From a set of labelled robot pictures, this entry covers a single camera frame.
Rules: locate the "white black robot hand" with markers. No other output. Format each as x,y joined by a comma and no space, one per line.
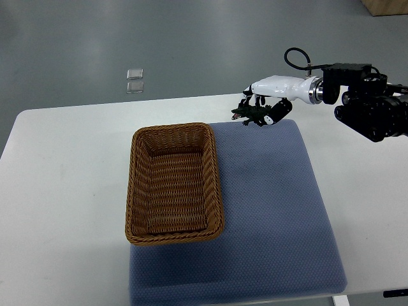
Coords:
271,97

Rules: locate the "dark green toy crocodile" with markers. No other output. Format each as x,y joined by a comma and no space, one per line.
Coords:
252,113

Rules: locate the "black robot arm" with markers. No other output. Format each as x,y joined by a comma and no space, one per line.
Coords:
370,105

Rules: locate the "brown wicker basket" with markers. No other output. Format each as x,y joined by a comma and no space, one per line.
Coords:
174,190

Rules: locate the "wooden box corner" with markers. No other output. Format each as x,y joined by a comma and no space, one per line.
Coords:
380,8

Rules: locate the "blue textured mat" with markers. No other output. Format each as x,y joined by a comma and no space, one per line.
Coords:
277,240

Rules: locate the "lower floor plate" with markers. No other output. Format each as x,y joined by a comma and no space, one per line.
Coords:
135,87

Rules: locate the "floor plate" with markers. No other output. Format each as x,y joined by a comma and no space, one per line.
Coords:
135,73
135,87

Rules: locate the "upper floor plate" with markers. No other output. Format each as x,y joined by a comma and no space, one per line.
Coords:
135,73

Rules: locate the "white table leg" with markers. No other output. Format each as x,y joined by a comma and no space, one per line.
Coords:
340,300

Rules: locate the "black table edge bracket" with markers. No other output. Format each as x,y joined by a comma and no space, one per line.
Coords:
395,293

